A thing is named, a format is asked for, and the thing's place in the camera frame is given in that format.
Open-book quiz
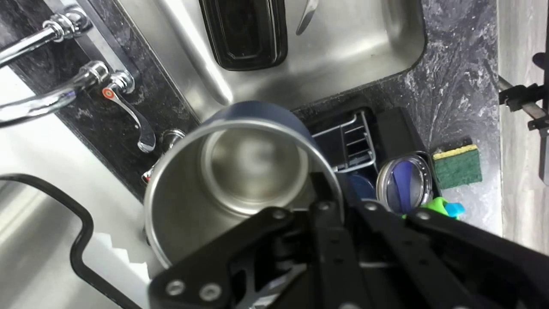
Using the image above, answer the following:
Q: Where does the knife in sink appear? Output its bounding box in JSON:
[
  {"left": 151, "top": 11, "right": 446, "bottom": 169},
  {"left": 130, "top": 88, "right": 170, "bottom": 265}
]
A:
[{"left": 295, "top": 0, "right": 319, "bottom": 37}]

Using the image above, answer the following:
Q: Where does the clear glass with lid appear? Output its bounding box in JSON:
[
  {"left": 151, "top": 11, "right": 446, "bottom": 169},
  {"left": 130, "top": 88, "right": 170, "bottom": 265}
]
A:
[{"left": 376, "top": 155, "right": 434, "bottom": 215}]

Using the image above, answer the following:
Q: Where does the stainless steel sink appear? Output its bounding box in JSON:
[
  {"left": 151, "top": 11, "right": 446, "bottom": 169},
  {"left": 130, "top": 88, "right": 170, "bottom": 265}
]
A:
[{"left": 117, "top": 0, "right": 427, "bottom": 121}]

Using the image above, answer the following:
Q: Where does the black dish drying rack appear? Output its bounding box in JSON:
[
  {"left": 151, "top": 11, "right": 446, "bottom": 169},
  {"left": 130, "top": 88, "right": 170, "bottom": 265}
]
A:
[{"left": 305, "top": 107, "right": 437, "bottom": 193}]

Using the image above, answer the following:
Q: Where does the green yellow sponge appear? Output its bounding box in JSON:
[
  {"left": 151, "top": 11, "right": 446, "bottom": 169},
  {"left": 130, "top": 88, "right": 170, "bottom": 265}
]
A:
[{"left": 432, "top": 145, "right": 482, "bottom": 190}]

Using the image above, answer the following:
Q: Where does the black tray in sink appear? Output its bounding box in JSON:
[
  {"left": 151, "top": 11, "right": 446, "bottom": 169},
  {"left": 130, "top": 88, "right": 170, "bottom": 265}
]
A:
[{"left": 199, "top": 0, "right": 288, "bottom": 73}]

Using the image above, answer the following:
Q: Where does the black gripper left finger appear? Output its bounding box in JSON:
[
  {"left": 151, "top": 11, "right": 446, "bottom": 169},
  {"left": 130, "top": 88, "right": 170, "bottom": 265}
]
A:
[{"left": 147, "top": 208, "right": 321, "bottom": 309}]

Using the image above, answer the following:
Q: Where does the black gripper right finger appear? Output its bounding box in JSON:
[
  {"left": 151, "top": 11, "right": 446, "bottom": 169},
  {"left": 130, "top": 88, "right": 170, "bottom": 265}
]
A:
[{"left": 310, "top": 174, "right": 549, "bottom": 309}]

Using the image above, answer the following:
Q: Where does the dark blue metal cup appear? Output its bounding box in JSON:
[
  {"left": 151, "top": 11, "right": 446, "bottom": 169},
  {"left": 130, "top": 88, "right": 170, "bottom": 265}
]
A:
[{"left": 144, "top": 102, "right": 343, "bottom": 269}]

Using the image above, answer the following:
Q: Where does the chrome faucet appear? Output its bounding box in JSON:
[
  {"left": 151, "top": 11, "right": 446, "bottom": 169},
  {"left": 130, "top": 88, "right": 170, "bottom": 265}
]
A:
[{"left": 0, "top": 0, "right": 158, "bottom": 157}]

